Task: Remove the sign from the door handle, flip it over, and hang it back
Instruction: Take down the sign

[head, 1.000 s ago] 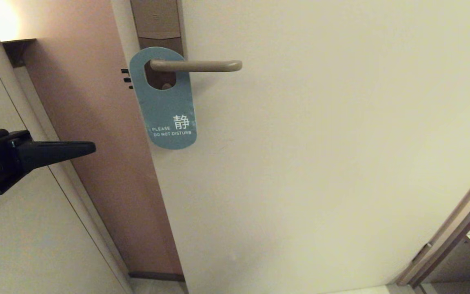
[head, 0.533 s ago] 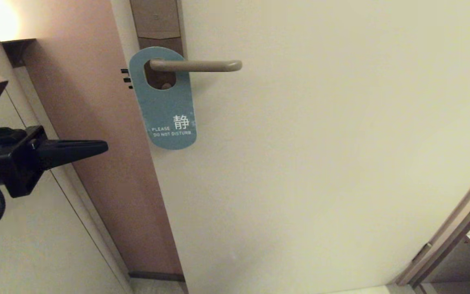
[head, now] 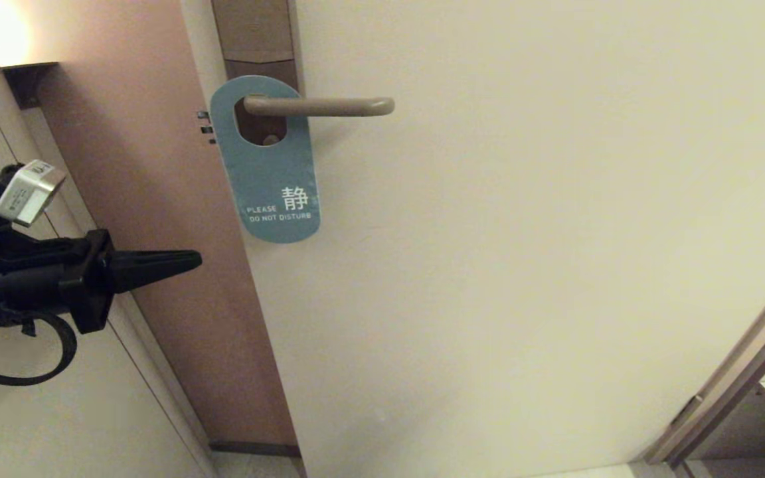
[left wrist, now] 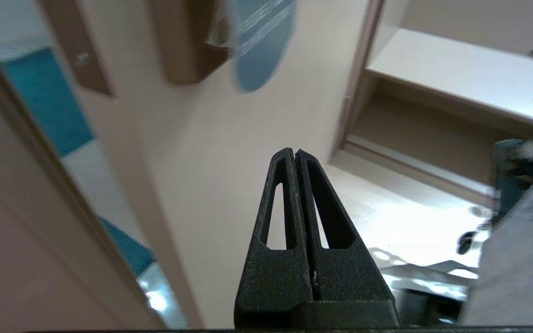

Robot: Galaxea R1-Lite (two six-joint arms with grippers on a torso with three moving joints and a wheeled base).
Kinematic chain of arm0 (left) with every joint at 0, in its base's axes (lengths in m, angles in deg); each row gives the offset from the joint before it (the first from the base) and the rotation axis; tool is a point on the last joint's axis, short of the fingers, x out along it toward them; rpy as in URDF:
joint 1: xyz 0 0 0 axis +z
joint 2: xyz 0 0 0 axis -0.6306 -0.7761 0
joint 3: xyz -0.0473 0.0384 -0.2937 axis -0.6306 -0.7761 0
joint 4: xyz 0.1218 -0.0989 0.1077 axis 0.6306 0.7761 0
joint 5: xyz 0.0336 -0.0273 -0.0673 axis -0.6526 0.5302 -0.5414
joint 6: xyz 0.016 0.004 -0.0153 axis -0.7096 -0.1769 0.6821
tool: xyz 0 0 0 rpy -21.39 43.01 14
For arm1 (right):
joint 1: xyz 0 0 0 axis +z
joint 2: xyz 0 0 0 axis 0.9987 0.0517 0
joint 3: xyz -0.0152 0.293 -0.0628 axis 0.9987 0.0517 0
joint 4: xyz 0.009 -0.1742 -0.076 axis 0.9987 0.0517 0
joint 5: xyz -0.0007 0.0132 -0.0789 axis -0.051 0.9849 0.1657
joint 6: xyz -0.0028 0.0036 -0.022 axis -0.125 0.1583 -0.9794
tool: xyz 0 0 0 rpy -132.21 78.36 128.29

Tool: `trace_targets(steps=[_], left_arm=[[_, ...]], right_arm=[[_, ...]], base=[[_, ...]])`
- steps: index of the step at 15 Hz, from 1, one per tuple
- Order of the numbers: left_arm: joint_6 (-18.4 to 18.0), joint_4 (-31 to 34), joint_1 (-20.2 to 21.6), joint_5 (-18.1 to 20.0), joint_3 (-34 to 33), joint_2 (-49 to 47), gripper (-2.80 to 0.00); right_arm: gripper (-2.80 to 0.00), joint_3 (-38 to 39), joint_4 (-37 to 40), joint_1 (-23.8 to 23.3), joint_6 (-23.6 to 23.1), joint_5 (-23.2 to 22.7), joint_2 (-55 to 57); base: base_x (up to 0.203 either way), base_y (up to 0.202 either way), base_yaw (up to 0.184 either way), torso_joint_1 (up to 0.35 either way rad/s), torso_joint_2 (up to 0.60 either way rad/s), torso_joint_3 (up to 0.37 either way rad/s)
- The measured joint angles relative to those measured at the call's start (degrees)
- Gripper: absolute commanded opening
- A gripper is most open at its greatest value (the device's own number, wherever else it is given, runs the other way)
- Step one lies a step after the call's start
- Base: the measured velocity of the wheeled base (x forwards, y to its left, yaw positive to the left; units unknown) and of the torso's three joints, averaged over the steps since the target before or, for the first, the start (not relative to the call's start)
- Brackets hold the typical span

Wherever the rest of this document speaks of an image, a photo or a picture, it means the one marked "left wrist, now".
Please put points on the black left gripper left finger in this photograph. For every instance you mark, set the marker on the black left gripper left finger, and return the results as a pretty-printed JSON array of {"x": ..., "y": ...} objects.
[{"x": 271, "y": 277}]

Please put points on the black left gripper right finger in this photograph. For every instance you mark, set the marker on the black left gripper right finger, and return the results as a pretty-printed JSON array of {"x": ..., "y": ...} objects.
[{"x": 350, "y": 277}]

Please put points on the blue do-not-disturb door hanger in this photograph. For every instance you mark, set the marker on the blue do-not-disturb door hanger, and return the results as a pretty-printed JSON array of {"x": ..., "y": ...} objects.
[{"x": 262, "y": 46}]

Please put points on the cream white door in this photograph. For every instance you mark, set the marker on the cream white door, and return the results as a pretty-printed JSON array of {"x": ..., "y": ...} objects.
[{"x": 192, "y": 162}]

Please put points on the brown metal lock plate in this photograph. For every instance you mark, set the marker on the brown metal lock plate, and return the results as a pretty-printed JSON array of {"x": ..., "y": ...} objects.
[{"x": 183, "y": 46}]

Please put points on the beige open shelf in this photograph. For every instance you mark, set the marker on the beige open shelf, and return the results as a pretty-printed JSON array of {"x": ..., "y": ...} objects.
[{"x": 456, "y": 78}]

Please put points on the black robot torso frame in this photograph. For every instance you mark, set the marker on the black robot torso frame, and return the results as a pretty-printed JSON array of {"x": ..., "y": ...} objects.
[{"x": 509, "y": 175}]

